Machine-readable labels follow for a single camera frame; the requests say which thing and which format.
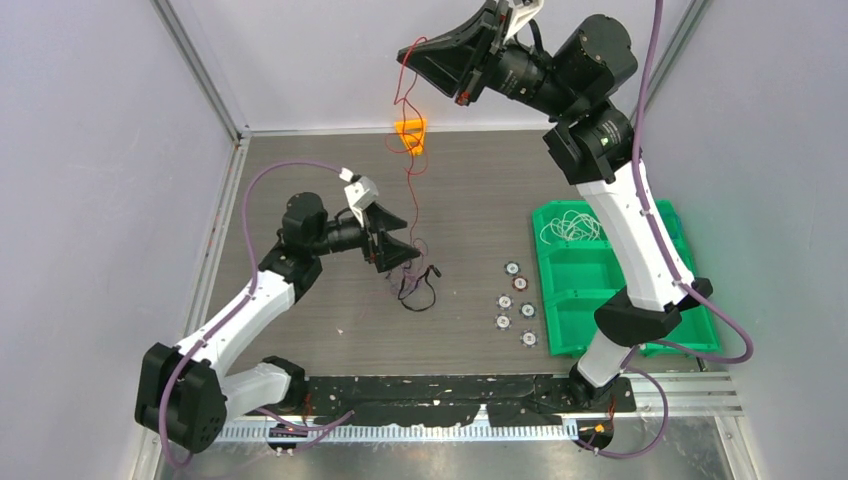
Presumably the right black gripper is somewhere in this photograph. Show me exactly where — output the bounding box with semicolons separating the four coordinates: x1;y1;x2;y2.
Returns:
395;0;579;122

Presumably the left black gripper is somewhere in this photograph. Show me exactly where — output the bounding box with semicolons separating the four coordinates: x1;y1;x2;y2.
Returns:
310;202;420;272

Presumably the red wire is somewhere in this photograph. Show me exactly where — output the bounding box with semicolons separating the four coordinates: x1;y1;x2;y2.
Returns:
386;36;431;266

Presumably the white wire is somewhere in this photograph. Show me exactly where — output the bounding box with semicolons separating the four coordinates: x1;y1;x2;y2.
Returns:
539;210;604;245

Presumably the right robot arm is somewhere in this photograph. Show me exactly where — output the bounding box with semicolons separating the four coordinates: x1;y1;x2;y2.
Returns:
397;1;712;411

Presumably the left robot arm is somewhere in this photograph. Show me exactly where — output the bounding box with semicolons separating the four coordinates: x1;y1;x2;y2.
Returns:
134;192;420;454

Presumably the orange triangular plastic stand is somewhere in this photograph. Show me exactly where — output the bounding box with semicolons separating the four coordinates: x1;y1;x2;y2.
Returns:
393;117;428;156

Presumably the blue poker chip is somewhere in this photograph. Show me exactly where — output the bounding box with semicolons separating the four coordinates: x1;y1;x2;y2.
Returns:
520;330;538;348
504;261;521;277
497;294;514;311
519;302;537;319
494;314;512;331

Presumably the brown poker chip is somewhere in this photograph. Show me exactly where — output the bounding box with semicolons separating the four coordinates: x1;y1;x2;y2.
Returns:
511;275;528;292

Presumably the green compartment bin tray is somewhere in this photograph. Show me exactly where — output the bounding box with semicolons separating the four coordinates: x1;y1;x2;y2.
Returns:
531;199;721;359

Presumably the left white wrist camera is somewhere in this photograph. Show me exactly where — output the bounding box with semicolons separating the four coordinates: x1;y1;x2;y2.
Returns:
339;168;379;227

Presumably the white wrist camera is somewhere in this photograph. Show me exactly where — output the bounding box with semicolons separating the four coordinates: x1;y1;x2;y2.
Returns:
506;0;545;37
339;168;379;227

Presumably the black wire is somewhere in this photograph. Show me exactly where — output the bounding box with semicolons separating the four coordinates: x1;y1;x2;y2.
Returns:
387;263;444;314

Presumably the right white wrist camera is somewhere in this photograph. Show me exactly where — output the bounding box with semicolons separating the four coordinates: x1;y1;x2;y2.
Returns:
506;0;545;37

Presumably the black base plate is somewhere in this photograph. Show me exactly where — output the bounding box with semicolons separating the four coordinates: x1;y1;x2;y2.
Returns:
266;374;636;427

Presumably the aluminium rail frame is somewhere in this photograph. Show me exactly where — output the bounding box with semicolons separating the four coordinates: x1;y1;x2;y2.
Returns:
209;373;743;447

